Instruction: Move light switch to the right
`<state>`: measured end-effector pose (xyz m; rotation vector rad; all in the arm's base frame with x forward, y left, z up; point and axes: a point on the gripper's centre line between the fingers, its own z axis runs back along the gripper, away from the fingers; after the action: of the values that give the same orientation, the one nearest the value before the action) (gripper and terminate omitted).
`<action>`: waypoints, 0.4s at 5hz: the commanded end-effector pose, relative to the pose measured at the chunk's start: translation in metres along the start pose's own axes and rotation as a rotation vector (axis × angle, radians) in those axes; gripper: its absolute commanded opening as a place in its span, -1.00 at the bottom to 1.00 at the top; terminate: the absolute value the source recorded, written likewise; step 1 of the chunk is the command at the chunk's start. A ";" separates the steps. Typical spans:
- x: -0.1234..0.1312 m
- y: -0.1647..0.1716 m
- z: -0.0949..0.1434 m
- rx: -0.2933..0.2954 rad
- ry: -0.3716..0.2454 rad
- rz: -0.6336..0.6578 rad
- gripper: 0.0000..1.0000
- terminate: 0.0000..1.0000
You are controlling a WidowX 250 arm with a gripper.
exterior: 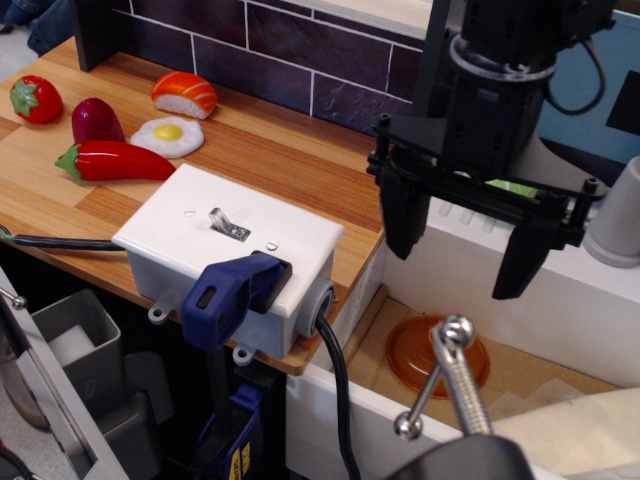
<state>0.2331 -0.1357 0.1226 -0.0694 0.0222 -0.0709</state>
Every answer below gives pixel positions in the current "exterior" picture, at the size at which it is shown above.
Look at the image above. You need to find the black cable at box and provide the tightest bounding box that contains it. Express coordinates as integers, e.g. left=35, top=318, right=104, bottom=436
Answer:
left=0, top=224, right=126, bottom=252
left=313, top=315, right=362, bottom=480

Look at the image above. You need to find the white light switch box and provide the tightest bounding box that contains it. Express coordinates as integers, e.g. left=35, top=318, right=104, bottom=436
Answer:
left=112, top=164, right=344, bottom=359

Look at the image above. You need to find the red toy strawberry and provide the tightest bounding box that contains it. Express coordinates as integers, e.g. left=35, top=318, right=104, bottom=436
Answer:
left=9, top=75, right=63, bottom=124

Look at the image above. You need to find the clear light switch toggle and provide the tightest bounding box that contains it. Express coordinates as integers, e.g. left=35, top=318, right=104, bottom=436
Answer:
left=209, top=207, right=251, bottom=242

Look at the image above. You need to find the blue black bar clamp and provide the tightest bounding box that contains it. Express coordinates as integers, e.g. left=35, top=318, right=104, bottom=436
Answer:
left=180, top=251, right=292, bottom=479

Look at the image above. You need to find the white toy sink basin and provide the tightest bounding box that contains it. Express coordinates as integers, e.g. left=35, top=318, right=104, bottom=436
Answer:
left=285, top=197, right=640, bottom=480

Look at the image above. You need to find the purple toy eggplant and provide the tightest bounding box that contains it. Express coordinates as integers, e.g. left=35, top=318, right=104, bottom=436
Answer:
left=71, top=98, right=126, bottom=143

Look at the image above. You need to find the orange plastic bowl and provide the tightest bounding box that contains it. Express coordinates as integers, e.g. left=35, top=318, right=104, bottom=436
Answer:
left=386, top=315, right=490, bottom=393

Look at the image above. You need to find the black cable at box front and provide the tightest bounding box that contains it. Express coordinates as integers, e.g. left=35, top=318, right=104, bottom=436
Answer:
left=313, top=315, right=362, bottom=480

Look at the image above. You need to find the grey plastic bin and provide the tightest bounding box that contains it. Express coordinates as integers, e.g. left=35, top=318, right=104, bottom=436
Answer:
left=33, top=289, right=127, bottom=415

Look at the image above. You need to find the toy salmon sushi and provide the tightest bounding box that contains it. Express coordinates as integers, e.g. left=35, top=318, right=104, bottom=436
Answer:
left=151, top=71, right=218, bottom=120

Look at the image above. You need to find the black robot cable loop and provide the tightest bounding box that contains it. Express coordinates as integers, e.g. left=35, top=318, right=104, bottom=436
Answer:
left=546, top=38, right=608, bottom=115

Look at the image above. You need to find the grey plastic cup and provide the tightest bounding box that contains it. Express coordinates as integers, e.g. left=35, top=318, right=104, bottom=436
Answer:
left=583, top=156, right=639, bottom=269

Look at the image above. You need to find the red toy chili pepper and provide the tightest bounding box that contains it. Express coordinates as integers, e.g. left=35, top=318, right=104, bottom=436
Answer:
left=55, top=140, right=176, bottom=181

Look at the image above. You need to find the black cable at box left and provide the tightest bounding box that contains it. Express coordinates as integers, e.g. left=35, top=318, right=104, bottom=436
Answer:
left=0, top=224, right=126, bottom=252

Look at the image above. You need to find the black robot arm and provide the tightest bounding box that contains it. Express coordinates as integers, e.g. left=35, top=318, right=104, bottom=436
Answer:
left=368, top=1, right=614, bottom=300

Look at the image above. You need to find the toy fried egg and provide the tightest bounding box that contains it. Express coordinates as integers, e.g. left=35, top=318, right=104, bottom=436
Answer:
left=130, top=116, right=205, bottom=159

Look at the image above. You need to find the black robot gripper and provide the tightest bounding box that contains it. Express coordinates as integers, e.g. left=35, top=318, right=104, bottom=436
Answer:
left=368, top=36, right=606, bottom=300

